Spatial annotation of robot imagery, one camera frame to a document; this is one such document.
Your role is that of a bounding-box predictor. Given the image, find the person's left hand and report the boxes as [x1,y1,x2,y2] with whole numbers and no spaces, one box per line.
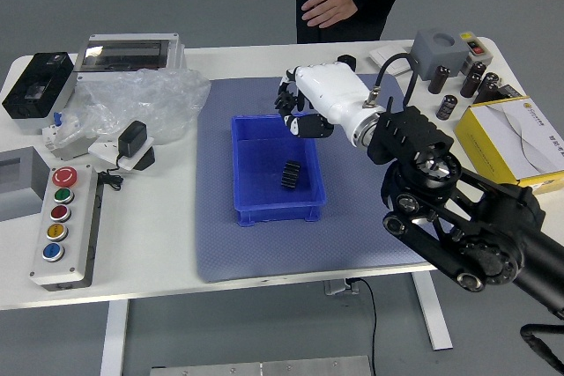
[301,0,359,28]

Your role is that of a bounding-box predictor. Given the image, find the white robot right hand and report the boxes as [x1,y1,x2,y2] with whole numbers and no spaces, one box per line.
[273,63,379,140]

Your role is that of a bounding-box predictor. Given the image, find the big black gear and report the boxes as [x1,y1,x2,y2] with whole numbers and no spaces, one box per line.
[279,159,302,191]

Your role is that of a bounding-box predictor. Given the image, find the blue plastic box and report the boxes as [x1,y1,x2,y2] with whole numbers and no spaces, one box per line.
[231,111,330,228]

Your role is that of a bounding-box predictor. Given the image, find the grey distribution box clear cover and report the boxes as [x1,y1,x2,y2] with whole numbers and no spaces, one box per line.
[72,33,189,82]

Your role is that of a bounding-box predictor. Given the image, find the yellow and white cardboard box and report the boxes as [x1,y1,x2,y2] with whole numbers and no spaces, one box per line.
[453,94,564,195]

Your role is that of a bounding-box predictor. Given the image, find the grey box with black lid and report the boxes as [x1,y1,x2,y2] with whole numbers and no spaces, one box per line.
[1,51,78,136]

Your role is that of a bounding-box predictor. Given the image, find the grey five-button control box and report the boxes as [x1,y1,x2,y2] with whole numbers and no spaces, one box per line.
[28,164,105,292]

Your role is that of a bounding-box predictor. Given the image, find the dark brown capacitor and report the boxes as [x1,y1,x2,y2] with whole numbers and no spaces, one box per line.
[473,71,501,105]
[435,93,458,121]
[459,62,488,99]
[427,65,450,95]

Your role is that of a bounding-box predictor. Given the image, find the grey block with round hole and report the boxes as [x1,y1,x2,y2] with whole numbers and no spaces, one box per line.
[411,28,469,81]

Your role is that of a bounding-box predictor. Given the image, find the flat black device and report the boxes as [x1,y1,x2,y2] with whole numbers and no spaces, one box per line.
[495,84,528,102]

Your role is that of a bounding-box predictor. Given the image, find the clear plastic bag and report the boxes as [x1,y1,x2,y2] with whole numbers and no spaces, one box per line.
[59,68,212,148]

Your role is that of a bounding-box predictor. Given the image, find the grey-blue mat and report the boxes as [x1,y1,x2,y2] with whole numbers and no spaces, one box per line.
[194,72,457,284]

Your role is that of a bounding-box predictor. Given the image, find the black wedge block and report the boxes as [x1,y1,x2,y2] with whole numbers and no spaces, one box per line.
[131,146,156,173]

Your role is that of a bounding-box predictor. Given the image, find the black power adapter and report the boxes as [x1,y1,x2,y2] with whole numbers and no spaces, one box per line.
[115,119,149,159]

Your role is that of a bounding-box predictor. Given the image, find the white table leg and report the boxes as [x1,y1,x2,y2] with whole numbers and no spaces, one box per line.
[100,299,130,376]
[412,270,454,351]

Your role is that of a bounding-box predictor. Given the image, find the white circuit breaker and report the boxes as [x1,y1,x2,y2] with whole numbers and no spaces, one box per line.
[41,111,96,164]

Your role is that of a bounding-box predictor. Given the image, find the grey metal plate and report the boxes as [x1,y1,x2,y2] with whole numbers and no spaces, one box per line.
[149,355,374,376]

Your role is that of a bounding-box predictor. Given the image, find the white wall switch plate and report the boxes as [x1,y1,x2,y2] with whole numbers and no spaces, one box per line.
[368,46,411,76]

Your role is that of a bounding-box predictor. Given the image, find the grey switch box yellow label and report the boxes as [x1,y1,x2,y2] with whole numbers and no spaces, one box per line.
[457,31,494,76]

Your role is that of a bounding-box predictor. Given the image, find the grey bracket under table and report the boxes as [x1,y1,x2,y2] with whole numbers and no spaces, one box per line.
[324,278,360,297]

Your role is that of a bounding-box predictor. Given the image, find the black cable under table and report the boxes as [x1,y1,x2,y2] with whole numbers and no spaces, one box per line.
[352,277,379,376]

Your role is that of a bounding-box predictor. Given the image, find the black adapter cord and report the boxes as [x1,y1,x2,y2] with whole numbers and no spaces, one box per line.
[95,153,125,192]

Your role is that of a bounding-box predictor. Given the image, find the grey enclosure with window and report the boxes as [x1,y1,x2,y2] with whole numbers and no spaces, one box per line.
[0,145,52,223]

